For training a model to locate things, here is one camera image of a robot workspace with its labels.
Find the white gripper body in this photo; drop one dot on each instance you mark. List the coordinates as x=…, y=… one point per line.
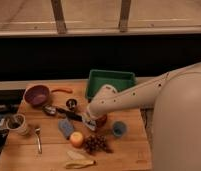
x=88, y=118

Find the grey blue towel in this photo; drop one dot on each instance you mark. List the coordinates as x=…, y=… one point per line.
x=91, y=125

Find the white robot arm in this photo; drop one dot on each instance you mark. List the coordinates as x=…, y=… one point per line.
x=175, y=97

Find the red bowl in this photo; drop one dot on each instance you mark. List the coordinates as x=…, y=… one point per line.
x=100, y=122

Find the purple bowl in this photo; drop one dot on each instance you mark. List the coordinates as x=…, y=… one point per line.
x=37, y=95

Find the small metal cup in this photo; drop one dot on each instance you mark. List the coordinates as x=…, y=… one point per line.
x=71, y=104

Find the orange apple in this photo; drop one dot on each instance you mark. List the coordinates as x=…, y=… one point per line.
x=76, y=139

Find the bunch of purple grapes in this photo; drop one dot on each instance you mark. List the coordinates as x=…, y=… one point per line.
x=95, y=143

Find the blue cup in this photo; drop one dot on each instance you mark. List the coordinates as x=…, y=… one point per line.
x=119, y=128

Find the orange carrot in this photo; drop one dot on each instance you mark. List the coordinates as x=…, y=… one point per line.
x=66, y=90

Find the green plastic tray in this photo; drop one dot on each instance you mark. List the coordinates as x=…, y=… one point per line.
x=121, y=80

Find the wooden cutting board table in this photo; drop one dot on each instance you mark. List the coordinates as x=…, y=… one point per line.
x=131, y=152

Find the yellow banana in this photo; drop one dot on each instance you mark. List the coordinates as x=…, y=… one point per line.
x=77, y=164

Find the white mug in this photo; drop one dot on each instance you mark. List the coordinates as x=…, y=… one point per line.
x=17, y=123

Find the black handled metal spoon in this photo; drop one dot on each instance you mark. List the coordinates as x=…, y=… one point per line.
x=53, y=111

